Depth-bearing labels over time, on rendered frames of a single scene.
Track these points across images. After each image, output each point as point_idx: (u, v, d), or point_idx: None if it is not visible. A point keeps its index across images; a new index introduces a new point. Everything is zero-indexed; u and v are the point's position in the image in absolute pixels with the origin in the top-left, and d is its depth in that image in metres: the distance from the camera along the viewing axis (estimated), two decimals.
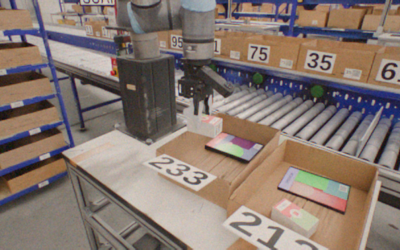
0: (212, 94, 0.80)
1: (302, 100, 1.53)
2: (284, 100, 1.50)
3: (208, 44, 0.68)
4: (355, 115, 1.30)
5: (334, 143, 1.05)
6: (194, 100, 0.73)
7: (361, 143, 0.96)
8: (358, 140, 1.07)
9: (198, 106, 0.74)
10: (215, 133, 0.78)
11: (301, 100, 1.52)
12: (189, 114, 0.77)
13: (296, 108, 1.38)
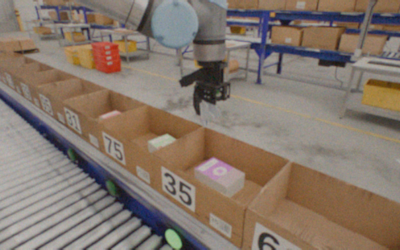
0: (194, 103, 0.75)
1: (160, 243, 0.93)
2: (125, 247, 0.90)
3: None
4: None
5: None
6: None
7: None
8: None
9: None
10: None
11: (156, 243, 0.92)
12: (215, 112, 0.79)
13: None
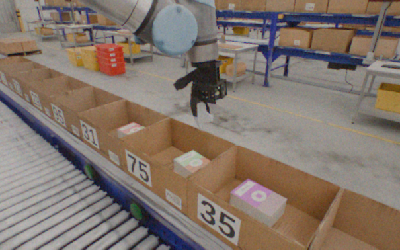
0: (192, 104, 0.74)
1: None
2: None
3: None
4: None
5: None
6: None
7: None
8: None
9: None
10: None
11: None
12: (217, 108, 0.80)
13: None
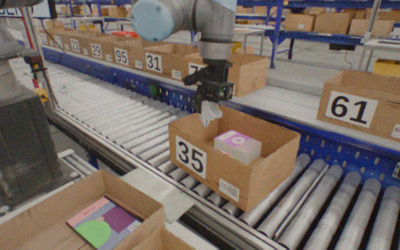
0: (196, 101, 0.76)
1: None
2: None
3: None
4: (301, 161, 1.03)
5: (255, 214, 0.78)
6: None
7: (277, 238, 0.72)
8: (286, 207, 0.80)
9: None
10: None
11: None
12: (216, 113, 0.79)
13: None
